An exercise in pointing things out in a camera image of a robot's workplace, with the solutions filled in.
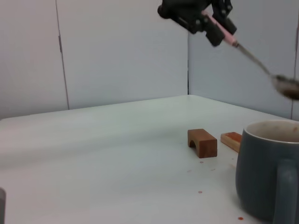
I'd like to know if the light wooden block red top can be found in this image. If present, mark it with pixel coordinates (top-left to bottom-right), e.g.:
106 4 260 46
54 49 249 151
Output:
221 132 243 154

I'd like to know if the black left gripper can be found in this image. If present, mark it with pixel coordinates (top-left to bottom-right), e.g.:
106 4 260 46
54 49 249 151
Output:
157 0 237 46

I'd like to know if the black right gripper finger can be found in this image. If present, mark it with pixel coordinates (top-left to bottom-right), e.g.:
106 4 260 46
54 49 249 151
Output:
0 187 7 224

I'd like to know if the grey ceramic mug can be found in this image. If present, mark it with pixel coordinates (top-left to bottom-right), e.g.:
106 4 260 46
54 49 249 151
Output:
235 120 299 224

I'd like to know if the pink handled metal spoon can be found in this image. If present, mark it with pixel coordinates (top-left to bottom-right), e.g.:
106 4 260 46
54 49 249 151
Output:
202 10 299 101

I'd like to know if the dark brown arched wooden block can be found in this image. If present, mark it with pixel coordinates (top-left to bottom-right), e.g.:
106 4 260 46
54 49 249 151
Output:
187 128 218 159

